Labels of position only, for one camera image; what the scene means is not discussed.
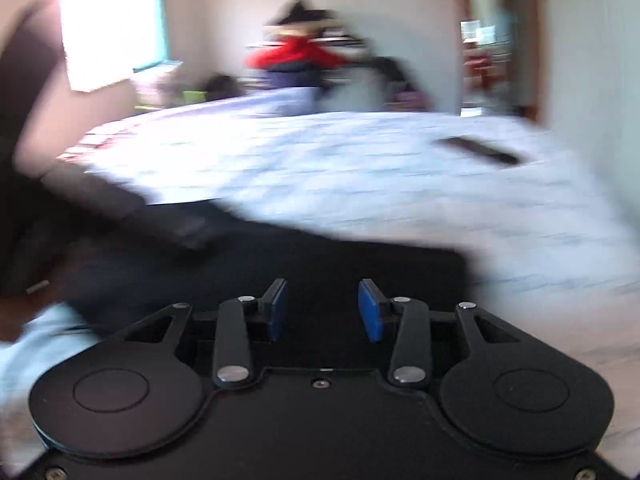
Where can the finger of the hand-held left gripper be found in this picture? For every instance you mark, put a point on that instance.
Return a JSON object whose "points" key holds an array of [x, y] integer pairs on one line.
{"points": [[130, 205]]}

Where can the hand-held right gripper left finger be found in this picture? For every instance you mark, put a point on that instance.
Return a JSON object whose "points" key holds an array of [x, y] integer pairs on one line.
{"points": [[277, 311]]}

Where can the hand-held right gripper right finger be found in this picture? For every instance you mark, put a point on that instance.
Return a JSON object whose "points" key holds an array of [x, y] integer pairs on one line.
{"points": [[370, 311]]}

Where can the black pants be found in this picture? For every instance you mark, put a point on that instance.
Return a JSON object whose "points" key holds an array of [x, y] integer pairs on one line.
{"points": [[310, 255]]}

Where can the zebra patterned blanket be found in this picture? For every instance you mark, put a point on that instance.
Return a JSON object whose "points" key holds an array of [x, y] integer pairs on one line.
{"points": [[97, 145]]}

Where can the white printed bed sheet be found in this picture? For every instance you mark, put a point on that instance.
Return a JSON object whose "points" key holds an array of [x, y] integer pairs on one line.
{"points": [[400, 180]]}

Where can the window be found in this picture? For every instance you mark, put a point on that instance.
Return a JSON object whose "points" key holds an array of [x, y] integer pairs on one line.
{"points": [[112, 37]]}

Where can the black handbag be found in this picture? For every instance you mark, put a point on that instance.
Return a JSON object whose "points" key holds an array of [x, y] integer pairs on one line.
{"points": [[222, 87]]}

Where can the blue knitted blanket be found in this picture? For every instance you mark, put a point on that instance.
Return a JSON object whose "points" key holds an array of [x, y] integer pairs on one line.
{"points": [[260, 101]]}

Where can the black phone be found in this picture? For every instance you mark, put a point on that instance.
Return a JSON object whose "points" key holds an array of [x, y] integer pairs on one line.
{"points": [[477, 149]]}

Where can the navy padded jacket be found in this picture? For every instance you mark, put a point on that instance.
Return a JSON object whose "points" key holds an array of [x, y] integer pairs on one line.
{"points": [[292, 76]]}

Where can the purple cloth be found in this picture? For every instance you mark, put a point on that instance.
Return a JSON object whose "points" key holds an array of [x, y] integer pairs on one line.
{"points": [[410, 100]]}

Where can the red padded jacket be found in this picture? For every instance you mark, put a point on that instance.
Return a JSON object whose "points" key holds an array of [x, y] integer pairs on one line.
{"points": [[295, 55]]}

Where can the grey bag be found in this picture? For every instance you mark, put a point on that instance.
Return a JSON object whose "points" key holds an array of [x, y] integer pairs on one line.
{"points": [[352, 87]]}

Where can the black backpack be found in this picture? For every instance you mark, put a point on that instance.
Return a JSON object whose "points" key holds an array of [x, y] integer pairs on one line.
{"points": [[392, 75]]}

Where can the black garment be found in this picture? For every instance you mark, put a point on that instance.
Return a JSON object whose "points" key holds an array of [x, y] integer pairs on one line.
{"points": [[302, 12]]}

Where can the white wardrobe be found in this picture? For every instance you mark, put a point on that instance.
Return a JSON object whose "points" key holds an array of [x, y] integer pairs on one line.
{"points": [[595, 60]]}

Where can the wooden door frame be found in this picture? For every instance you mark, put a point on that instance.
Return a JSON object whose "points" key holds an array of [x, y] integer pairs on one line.
{"points": [[500, 40]]}

